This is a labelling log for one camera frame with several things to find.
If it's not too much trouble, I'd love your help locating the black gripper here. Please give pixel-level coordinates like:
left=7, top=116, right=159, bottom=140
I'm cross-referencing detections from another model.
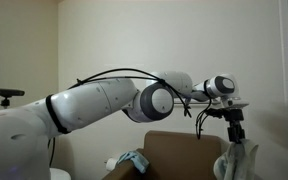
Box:
left=224, top=109, right=245, bottom=144

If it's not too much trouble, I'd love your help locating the light blue patterned towel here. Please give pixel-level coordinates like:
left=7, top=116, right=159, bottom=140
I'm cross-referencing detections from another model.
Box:
left=213, top=139, right=258, bottom=180

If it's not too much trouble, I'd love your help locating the light blue cloth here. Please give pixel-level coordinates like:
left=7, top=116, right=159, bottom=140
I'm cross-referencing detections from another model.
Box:
left=117, top=150, right=149, bottom=174

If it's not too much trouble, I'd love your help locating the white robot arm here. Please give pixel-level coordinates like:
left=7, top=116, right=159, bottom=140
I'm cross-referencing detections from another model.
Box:
left=0, top=71, right=247, bottom=180

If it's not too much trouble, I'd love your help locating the brown leather sofa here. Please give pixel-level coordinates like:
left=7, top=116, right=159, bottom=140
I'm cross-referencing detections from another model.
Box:
left=103, top=131, right=231, bottom=180

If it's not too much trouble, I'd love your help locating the white toilet paper roll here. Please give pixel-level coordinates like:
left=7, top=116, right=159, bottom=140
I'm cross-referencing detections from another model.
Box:
left=105, top=158, right=117, bottom=171

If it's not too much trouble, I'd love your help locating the chrome wall grab bar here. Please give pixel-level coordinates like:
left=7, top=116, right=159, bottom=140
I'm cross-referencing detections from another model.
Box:
left=174, top=102, right=209, bottom=107

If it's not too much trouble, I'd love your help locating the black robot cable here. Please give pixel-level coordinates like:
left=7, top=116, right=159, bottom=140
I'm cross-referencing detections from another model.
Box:
left=67, top=67, right=215, bottom=140

